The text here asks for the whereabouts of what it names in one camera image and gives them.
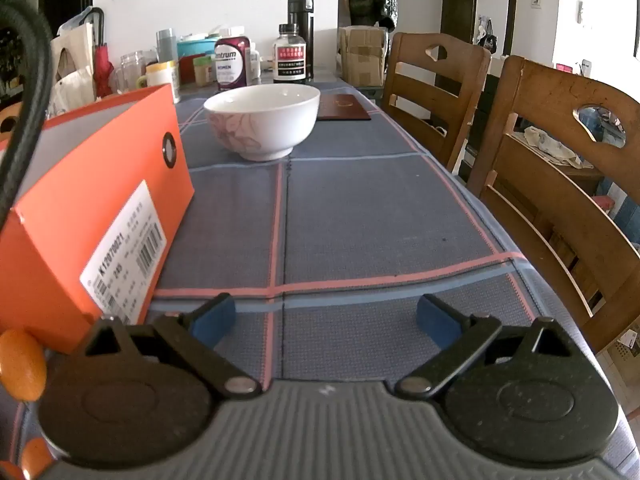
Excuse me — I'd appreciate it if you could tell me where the wooden chair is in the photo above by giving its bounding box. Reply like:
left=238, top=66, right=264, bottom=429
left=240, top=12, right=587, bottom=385
left=382, top=31, right=492, bottom=173
left=467, top=55, right=640, bottom=356

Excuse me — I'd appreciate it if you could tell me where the grey tumbler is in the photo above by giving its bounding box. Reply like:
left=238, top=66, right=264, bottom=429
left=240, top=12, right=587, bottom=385
left=156, top=28, right=178, bottom=63

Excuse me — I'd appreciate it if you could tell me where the red folded umbrella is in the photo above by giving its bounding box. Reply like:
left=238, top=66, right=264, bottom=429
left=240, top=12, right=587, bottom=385
left=91, top=7, right=115, bottom=98

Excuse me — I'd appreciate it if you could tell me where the dark bottle with red label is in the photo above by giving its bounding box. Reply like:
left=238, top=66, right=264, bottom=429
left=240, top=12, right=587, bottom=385
left=273, top=23, right=307, bottom=85

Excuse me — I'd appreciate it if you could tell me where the black hanging bag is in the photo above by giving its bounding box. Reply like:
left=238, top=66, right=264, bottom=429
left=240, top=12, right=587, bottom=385
left=475, top=19, right=499, bottom=53

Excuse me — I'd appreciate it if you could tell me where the clear glass jar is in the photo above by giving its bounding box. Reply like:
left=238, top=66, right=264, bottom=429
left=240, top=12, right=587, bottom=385
left=117, top=52, right=147, bottom=93

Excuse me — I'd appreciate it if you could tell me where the purple supplement bottle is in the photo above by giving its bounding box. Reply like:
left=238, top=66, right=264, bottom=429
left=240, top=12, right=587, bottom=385
left=213, top=35, right=251, bottom=92

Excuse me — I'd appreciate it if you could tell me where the teal plastic container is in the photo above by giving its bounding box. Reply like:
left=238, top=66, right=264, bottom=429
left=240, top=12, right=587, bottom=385
left=176, top=35, right=221, bottom=58

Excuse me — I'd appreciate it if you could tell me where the yellow white mug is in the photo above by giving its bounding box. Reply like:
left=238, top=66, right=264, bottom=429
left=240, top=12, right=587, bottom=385
left=145, top=61, right=181, bottom=103

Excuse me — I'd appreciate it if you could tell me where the black cable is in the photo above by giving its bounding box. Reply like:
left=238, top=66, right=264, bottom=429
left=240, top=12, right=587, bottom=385
left=0, top=0, right=53, bottom=241

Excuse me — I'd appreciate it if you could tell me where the white crumpled cloth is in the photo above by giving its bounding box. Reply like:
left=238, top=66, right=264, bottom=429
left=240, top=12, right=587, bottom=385
left=522, top=127, right=583, bottom=166

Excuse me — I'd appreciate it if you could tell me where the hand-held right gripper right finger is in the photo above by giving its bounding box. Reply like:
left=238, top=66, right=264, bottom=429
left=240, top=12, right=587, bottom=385
left=394, top=293, right=574, bottom=401

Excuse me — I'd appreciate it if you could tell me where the small green-lidded jar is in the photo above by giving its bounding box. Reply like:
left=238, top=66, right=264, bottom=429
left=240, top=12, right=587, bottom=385
left=194, top=55, right=215, bottom=87

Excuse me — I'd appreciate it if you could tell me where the white floral bowl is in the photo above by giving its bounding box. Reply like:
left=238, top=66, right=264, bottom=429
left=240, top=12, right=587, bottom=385
left=203, top=84, right=321, bottom=162

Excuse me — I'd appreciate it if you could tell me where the brown taped cardboard box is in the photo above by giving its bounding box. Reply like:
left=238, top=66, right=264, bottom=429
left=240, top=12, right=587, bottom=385
left=337, top=26, right=390, bottom=88

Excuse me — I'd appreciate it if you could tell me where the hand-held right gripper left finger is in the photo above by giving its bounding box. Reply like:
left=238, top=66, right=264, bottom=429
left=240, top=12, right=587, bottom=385
left=80, top=292, right=263, bottom=401

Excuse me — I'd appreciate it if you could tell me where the plaid blue-grey tablecloth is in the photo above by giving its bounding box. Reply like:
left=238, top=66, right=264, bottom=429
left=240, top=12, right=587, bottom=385
left=0, top=72, right=640, bottom=480

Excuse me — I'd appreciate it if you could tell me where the dark red booklet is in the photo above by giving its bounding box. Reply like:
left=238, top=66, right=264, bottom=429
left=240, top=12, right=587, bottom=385
left=316, top=93, right=373, bottom=122

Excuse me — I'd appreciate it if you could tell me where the orange cardboard box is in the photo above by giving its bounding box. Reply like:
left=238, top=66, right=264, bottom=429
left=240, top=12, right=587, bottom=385
left=0, top=83, right=196, bottom=356

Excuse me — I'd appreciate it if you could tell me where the orange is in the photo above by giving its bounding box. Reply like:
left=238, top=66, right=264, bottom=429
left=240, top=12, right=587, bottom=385
left=0, top=329, right=47, bottom=402

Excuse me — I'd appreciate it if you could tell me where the black thermos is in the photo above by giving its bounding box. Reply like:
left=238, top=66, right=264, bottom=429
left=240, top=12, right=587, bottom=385
left=287, top=0, right=315, bottom=81

